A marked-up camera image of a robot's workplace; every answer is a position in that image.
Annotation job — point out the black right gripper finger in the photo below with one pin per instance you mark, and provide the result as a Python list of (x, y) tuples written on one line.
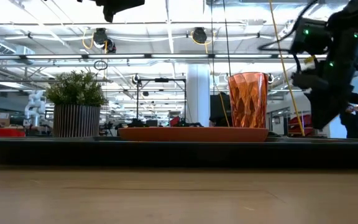
[(318, 112), (334, 109)]

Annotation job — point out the orange faceted plastic cup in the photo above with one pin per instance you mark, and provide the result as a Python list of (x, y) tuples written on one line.
[(248, 99)]

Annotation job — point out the orange round plate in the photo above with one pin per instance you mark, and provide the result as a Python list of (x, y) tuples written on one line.
[(191, 134)]

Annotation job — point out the black rectangular tray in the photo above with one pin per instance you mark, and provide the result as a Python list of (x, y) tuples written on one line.
[(166, 154)]

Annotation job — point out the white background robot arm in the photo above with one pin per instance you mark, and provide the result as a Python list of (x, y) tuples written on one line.
[(36, 105)]

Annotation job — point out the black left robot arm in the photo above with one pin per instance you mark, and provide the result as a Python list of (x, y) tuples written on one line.
[(120, 3)]

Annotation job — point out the red shelf unit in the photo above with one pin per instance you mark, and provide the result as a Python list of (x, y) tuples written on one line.
[(298, 124)]

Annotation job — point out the person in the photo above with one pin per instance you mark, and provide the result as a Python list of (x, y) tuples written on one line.
[(353, 123)]

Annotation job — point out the black monitor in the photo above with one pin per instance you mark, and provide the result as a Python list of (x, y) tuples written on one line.
[(218, 109)]

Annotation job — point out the white round pillar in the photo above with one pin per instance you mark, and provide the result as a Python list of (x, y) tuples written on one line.
[(198, 93)]

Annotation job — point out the long ceiling light strip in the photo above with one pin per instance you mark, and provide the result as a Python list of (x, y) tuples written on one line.
[(179, 56)]

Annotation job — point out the small potted green plant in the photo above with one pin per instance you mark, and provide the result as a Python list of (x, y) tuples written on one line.
[(76, 105)]

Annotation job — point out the red box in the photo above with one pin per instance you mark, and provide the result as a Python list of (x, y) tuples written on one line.
[(8, 132)]

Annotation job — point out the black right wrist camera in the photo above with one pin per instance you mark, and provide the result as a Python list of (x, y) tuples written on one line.
[(309, 40)]

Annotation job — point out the black metal stand frame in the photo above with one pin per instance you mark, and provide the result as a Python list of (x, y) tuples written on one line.
[(162, 80)]

